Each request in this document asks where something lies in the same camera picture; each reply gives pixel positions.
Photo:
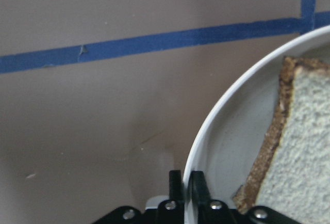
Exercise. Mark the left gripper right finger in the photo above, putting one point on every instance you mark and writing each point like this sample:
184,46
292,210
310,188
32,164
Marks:
199,191

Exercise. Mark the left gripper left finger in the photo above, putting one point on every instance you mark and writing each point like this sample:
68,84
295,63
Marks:
176,190

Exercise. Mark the white round plate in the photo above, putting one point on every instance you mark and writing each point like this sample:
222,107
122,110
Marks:
231,136

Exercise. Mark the bread slice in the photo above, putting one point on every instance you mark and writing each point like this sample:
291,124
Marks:
291,171

